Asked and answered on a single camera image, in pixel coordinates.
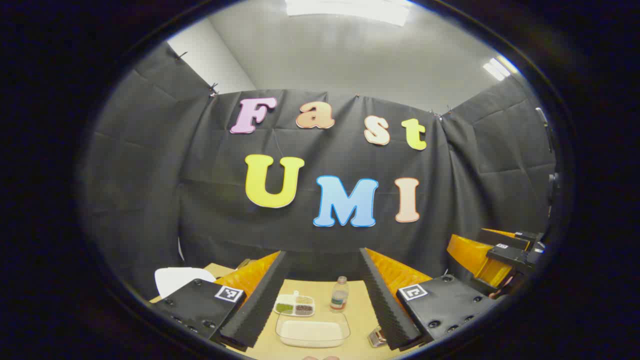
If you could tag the clear tray of rice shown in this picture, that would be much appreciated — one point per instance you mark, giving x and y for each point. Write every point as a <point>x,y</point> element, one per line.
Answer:
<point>312,330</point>

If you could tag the white rice cooker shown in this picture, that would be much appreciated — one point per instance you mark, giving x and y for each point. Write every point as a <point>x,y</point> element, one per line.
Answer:
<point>180,280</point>

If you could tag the black backdrop cloth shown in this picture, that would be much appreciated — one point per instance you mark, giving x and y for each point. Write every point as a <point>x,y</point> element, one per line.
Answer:
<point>200,200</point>

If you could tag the clear plastic water bottle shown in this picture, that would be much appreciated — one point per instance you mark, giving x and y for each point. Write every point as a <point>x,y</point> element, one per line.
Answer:
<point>339,295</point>

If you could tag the white divided bean dish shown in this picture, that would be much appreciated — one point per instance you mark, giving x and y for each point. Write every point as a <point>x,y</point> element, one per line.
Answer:
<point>295,305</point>

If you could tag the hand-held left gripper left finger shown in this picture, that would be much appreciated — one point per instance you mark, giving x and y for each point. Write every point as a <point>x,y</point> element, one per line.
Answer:
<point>260,305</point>

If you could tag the ceiling light panel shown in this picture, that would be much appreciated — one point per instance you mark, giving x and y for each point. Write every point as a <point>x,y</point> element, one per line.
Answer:
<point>497,67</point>
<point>350,10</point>

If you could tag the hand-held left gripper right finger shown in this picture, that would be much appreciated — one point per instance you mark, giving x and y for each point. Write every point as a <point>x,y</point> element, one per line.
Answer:
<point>385,305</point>

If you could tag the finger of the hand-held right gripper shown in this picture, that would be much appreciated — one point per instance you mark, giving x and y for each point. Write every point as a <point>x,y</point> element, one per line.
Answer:
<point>505,239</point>
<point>475,257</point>

